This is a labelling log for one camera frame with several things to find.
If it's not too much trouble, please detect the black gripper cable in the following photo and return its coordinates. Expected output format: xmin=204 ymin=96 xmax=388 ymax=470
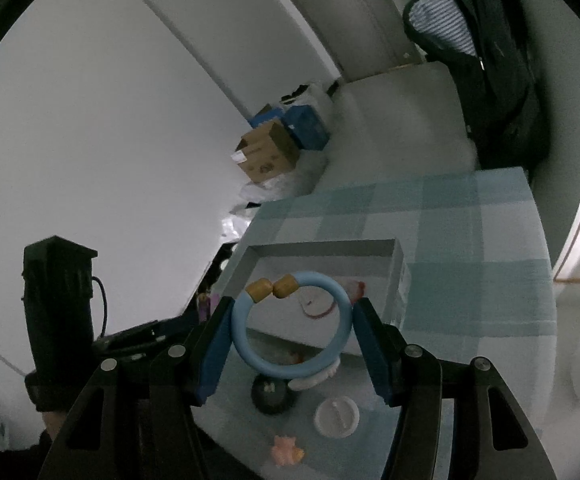
xmin=92 ymin=275 xmax=109 ymax=342

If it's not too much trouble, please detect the pile of clear plastic bags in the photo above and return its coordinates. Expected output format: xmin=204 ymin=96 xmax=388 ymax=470
xmin=220 ymin=152 xmax=328 ymax=241

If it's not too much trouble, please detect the grey door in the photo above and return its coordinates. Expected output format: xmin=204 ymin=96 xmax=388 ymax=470
xmin=265 ymin=0 xmax=425 ymax=78

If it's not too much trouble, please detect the large blue box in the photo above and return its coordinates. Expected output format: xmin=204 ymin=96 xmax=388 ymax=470
xmin=284 ymin=105 xmax=331 ymax=151

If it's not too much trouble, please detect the blue bracelet with wooden beads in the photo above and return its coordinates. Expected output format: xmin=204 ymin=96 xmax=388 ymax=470
xmin=231 ymin=271 xmax=355 ymax=377

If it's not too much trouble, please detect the black spiky ring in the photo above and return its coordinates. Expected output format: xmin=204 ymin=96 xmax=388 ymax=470
xmin=251 ymin=374 xmax=295 ymax=416

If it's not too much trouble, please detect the white round case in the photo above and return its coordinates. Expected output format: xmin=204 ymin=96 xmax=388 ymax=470
xmin=314 ymin=396 xmax=361 ymax=438

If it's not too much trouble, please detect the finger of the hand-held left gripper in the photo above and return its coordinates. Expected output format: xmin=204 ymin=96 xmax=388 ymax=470
xmin=92 ymin=317 xmax=205 ymax=363

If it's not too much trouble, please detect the red white bracelet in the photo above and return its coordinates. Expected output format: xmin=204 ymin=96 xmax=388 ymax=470
xmin=300 ymin=292 xmax=338 ymax=320

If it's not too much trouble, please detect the black flat item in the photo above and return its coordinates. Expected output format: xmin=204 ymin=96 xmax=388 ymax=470
xmin=280 ymin=85 xmax=311 ymax=103

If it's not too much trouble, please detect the person's left hand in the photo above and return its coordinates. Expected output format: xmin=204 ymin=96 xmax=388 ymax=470
xmin=42 ymin=410 xmax=68 ymax=443

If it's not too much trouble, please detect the checkered teal tablecloth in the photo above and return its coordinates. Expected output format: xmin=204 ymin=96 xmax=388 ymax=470
xmin=190 ymin=167 xmax=558 ymax=480

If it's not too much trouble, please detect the white plastic bag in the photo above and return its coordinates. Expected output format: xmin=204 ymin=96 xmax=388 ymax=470
xmin=309 ymin=82 xmax=341 ymax=117

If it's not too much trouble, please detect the brown cardboard box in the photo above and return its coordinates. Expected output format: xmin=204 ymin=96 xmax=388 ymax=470
xmin=232 ymin=120 xmax=301 ymax=186

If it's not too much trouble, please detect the blue white striped cloth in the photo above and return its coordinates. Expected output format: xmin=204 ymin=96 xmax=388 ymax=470
xmin=404 ymin=0 xmax=477 ymax=57

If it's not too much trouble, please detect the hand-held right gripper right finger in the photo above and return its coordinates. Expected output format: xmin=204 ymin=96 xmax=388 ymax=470
xmin=351 ymin=297 xmax=558 ymax=480

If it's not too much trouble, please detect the small blue box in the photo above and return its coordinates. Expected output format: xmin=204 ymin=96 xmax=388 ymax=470
xmin=250 ymin=110 xmax=283 ymax=130

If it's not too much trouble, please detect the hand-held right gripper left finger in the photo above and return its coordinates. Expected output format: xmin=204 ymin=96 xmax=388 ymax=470
xmin=37 ymin=296 xmax=235 ymax=480

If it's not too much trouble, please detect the white cardboard box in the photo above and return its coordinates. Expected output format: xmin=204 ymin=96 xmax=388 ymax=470
xmin=217 ymin=238 xmax=413 ymax=356

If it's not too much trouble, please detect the black hanging jacket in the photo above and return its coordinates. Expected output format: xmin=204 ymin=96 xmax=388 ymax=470
xmin=402 ymin=0 xmax=551 ymax=171

